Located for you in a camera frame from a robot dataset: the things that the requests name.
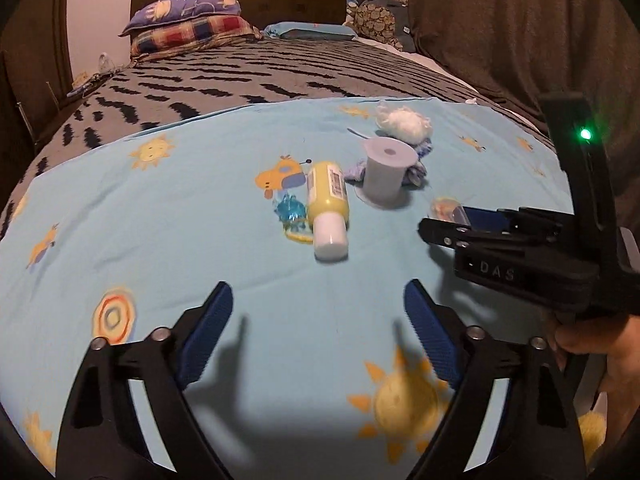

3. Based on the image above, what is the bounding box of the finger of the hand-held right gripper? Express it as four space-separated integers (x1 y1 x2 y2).
464 205 561 235
418 216 551 249

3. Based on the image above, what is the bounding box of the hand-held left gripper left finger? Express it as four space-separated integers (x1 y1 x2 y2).
55 281 235 480

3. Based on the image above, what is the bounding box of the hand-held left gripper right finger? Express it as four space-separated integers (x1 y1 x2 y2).
404 279 586 480

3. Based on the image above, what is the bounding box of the small pale round container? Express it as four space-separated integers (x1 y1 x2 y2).
430 199 471 224

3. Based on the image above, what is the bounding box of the yellow bottle white cap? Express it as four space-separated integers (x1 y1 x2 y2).
305 161 350 263

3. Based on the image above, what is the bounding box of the person's right hand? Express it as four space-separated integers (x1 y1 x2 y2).
549 312 640 395

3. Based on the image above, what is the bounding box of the blue floral cloth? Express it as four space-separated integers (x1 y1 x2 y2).
344 152 430 190

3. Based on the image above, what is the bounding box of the light blue printed sheet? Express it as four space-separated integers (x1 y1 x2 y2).
0 95 592 480

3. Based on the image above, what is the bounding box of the white fluffy ball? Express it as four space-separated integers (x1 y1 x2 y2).
374 101 434 142

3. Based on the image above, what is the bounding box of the brown curtain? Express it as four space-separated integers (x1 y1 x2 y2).
354 0 640 223

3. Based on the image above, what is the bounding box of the dark grey cushion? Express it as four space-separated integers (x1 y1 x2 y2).
392 2 419 55

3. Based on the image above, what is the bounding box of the brown circle-patterned cushion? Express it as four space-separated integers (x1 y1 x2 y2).
357 0 402 46

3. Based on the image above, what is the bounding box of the light blue pillow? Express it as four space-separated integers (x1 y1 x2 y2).
262 21 359 41

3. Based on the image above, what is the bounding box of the grey zigzag blanket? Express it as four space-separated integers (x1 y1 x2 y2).
0 37 559 222

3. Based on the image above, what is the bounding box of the dark wooden headboard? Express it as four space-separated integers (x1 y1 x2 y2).
130 0 349 32

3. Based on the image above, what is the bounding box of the dark nightstand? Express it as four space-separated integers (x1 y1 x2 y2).
32 67 120 127

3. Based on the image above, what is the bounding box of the dark metal chair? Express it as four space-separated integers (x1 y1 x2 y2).
15 80 67 137

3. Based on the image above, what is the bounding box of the plaid pillow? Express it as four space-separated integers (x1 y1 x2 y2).
129 15 264 59

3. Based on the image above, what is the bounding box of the purple printed pillow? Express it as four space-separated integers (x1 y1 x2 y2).
119 0 242 37

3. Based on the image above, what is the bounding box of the dark wooden wardrobe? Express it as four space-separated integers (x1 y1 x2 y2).
0 0 74 161

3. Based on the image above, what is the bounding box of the blue bead keychain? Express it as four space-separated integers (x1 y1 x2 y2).
272 193 316 246

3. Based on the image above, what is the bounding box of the tangle of cables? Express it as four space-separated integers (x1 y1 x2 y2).
69 71 117 97

